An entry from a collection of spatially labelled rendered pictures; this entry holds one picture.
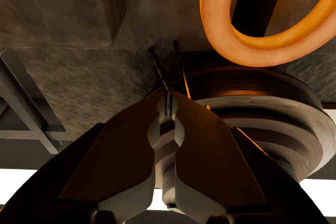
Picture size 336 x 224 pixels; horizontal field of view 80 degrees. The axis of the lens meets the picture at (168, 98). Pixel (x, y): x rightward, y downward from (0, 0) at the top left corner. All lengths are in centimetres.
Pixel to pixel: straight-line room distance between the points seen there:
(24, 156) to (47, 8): 921
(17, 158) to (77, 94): 896
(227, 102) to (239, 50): 9
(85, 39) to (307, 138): 39
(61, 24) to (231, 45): 21
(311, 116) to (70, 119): 62
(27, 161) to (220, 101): 903
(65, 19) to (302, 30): 29
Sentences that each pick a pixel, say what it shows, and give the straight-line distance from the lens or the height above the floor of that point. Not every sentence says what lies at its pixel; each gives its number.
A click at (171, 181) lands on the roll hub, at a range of 41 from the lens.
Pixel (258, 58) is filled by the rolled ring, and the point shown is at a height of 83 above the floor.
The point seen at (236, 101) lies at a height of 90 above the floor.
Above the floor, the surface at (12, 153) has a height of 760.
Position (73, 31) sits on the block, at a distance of 27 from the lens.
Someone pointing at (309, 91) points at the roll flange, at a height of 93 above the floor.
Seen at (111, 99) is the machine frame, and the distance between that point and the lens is 58.
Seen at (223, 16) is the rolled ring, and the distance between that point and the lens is 27.
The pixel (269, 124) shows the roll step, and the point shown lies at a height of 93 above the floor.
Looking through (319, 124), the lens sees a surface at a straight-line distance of 45.
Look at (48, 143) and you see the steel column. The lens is 652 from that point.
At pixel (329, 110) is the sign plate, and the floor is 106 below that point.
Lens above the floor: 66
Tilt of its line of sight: 47 degrees up
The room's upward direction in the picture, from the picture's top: 180 degrees counter-clockwise
